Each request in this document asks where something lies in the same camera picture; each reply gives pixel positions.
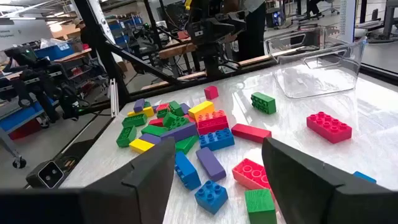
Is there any white banner stand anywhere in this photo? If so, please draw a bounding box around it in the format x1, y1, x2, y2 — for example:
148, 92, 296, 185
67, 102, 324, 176
338, 0, 357, 44

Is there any blue two-by-four brick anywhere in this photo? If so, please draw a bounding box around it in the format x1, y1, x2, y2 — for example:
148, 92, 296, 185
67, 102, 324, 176
198, 127, 236, 152

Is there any long yellow flat block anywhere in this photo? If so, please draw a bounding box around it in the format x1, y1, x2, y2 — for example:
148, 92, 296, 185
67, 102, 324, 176
128, 138, 155, 154

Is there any black metal table frame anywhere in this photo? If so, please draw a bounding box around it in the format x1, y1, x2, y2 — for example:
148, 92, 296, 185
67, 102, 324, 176
73, 0, 398, 108

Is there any person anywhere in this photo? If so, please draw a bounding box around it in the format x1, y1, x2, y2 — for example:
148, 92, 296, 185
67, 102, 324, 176
222, 0, 267, 62

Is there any black table-level camera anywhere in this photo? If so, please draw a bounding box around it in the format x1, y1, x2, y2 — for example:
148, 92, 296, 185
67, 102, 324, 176
25, 159, 65, 190

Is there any black caster wheel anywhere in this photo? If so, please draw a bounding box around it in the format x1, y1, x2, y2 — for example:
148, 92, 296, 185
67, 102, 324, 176
12, 156, 27, 170

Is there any red two-by-four brick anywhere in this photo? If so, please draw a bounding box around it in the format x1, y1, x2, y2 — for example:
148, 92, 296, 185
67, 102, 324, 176
231, 157, 274, 195
306, 111, 353, 144

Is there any small blue brick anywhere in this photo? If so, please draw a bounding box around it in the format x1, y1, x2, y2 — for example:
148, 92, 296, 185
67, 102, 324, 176
194, 179, 229, 215

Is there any blue cart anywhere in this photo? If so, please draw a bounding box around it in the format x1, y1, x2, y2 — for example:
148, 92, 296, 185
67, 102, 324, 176
0, 96, 58, 141

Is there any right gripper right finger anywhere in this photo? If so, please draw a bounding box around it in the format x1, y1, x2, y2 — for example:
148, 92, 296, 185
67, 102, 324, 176
261, 137, 398, 224

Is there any light wooden side board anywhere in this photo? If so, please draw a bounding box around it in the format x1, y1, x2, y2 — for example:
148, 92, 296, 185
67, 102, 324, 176
140, 46, 307, 91

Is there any silver extrusion piece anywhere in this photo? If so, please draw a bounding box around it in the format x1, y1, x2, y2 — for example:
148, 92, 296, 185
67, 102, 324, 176
109, 78, 120, 118

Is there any small red cube brick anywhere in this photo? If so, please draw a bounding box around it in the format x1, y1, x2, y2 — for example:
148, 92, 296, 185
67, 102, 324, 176
203, 85, 220, 101

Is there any blue storage bin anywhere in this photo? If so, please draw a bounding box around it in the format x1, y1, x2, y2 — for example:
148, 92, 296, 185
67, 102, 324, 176
34, 42, 75, 62

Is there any green two-by-four brick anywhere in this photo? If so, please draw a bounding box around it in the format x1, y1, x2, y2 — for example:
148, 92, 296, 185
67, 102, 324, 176
116, 124, 138, 148
121, 113, 148, 128

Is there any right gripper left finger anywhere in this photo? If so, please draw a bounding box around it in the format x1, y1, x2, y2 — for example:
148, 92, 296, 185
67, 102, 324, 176
0, 136, 177, 224

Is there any long green flat block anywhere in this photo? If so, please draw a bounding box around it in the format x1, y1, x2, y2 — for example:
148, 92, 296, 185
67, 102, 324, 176
140, 124, 169, 138

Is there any green studded brick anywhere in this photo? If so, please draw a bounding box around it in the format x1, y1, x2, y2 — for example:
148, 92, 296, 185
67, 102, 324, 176
162, 111, 190, 131
250, 91, 277, 115

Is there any clear plastic bin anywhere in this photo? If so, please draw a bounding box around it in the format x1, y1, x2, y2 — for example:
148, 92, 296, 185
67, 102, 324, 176
264, 27, 368, 100

